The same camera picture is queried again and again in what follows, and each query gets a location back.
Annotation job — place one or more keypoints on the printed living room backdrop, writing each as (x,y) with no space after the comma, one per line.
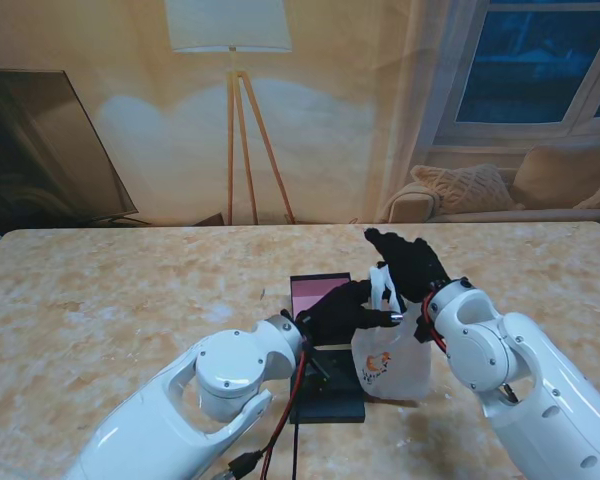
(330,125)

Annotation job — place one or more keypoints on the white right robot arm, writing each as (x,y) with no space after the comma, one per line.
(520,390)

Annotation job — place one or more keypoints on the white plastic bag orange print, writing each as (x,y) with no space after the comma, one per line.
(392,355)

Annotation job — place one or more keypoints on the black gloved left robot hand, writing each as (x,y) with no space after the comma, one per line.
(340,312)

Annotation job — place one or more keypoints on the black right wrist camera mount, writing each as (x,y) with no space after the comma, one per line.
(422,332)

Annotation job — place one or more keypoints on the black gift box lid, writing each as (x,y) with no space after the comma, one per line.
(330,400)

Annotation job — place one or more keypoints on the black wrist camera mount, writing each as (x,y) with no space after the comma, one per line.
(315,370)
(422,332)

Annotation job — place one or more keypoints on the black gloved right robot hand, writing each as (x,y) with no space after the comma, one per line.
(412,270)

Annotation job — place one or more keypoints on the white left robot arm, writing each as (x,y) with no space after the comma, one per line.
(180,415)

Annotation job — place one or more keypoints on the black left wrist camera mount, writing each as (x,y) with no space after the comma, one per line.
(315,370)

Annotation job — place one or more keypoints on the black gift box pink inside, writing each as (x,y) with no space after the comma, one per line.
(312,295)

